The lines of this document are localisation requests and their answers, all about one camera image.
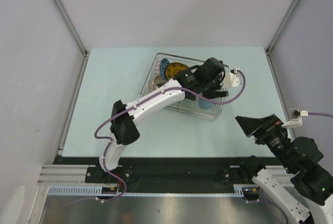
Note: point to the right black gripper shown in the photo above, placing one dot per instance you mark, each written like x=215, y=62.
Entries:
x=270, y=123

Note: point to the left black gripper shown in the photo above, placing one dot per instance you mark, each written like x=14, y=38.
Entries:
x=216, y=93

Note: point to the light blue plastic cup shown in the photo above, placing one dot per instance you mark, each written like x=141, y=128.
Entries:
x=205, y=105

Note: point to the steel wire dish rack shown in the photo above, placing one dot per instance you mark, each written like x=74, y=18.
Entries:
x=186, y=106

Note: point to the yellow patterned round plate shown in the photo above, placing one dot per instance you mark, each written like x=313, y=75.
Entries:
x=174, y=68

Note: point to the blue triangle patterned bowl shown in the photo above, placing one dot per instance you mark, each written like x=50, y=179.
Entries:
x=161, y=66

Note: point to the red patterned white bowl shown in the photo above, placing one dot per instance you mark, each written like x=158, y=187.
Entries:
x=155, y=83

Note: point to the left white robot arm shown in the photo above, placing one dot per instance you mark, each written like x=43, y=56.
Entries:
x=125, y=117

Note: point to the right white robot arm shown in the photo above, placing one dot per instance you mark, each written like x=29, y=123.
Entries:
x=299, y=157

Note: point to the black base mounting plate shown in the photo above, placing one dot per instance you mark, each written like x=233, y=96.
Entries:
x=165, y=175

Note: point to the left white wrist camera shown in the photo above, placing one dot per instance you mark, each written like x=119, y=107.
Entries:
x=231, y=79

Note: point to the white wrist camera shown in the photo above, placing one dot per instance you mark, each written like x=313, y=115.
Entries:
x=231, y=79
x=295, y=118

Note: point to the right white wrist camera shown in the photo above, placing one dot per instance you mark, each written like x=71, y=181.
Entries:
x=295, y=118

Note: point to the right slotted cable duct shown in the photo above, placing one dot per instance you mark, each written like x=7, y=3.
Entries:
x=248, y=190

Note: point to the slotted cable duct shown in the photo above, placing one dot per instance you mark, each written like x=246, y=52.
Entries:
x=248, y=190
x=83, y=190

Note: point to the left slotted cable duct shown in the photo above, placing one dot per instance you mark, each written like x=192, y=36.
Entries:
x=83, y=190

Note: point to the aluminium frame rail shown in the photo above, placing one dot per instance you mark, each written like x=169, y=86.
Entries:
x=62, y=175

